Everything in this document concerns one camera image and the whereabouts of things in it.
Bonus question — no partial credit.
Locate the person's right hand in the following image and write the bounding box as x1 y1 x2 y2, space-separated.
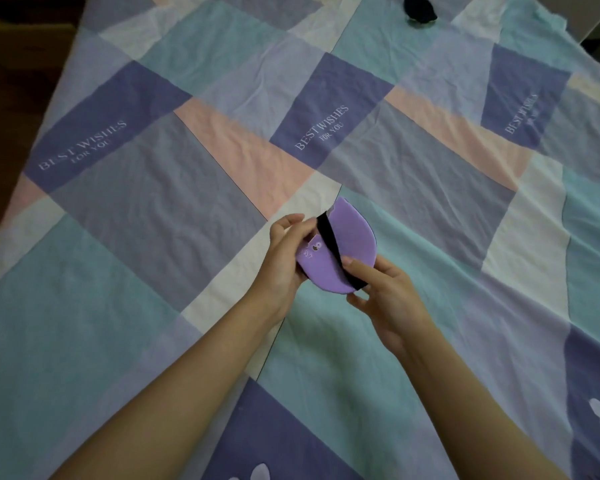
342 254 433 359

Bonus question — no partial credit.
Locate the person's left hand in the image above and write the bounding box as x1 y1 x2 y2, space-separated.
247 214 322 319

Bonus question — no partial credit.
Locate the purple sleep mask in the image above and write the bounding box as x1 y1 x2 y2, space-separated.
296 196 376 295

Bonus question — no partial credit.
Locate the person's left forearm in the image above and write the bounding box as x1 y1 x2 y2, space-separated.
50 294 286 480

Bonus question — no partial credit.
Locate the person's right forearm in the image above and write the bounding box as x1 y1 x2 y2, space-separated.
395 320 571 480

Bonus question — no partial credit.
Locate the patchwork bed sheet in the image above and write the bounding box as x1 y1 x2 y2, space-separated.
0 0 600 480

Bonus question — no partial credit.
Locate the black fabric item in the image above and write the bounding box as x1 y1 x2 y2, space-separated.
403 0 439 23

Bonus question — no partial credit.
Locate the wooden furniture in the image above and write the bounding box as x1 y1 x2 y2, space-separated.
0 0 88 75

